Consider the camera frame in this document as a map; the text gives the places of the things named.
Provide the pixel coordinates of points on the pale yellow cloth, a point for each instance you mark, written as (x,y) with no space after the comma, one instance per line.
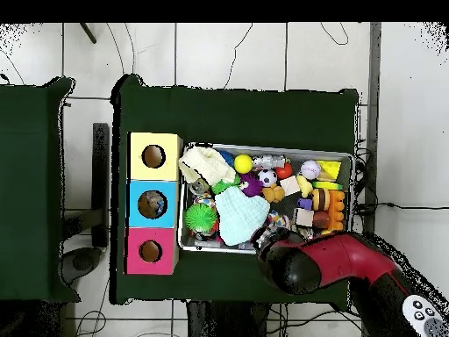
(207,165)

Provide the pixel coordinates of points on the mint green cloth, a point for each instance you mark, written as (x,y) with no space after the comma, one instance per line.
(240,216)

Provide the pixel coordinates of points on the green fuzzy toy with eyes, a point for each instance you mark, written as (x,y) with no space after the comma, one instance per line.
(201,217)

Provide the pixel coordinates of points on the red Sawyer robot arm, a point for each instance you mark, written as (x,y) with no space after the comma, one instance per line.
(344,263)

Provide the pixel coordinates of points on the clear mesh bin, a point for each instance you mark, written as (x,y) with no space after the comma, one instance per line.
(210,248)

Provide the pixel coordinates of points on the wooden box with three holes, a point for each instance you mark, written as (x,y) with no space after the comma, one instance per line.
(137,210)

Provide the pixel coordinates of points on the small green spiky toy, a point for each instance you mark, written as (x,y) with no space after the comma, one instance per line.
(226,184)

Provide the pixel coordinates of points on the crushed silver can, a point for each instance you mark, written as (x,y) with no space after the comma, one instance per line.
(198,186)

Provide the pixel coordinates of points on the purple fuzzy toy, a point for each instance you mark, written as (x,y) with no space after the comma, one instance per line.
(251,186)

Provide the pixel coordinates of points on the yellow ball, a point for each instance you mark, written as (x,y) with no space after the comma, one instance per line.
(243,163)

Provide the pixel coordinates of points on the blue spiky ball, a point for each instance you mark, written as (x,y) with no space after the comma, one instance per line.
(226,156)

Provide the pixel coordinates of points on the small soccer ball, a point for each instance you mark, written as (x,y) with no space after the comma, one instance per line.
(267,177)

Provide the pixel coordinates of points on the orange plush toy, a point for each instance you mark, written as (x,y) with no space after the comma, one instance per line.
(273,194)

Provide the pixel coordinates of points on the silver robot toy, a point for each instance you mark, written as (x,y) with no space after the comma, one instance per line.
(269,161)

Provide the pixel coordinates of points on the small red ball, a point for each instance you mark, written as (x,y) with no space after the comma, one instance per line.
(283,171)

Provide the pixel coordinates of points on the white multicoloured printed packet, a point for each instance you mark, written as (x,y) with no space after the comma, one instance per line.
(278,220)

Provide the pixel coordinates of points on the small wooden block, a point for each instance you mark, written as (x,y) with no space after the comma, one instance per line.
(290,186)

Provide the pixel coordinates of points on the yellow duck toy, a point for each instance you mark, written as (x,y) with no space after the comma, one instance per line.
(304,184)

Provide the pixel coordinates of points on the purple block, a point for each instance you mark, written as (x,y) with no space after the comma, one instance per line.
(304,203)

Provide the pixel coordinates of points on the tan wooden cube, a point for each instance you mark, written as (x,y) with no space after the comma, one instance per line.
(304,217)

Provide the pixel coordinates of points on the white baseball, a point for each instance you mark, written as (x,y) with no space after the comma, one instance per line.
(309,168)

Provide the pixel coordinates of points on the brown toy football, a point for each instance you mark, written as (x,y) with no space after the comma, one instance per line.
(322,220)

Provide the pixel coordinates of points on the yellow toy banana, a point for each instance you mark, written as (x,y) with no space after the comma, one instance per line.
(328,185)

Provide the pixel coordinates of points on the orange spiky toy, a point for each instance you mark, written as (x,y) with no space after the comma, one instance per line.
(337,209)

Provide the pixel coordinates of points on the dark green side table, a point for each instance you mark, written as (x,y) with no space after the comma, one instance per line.
(35,189)

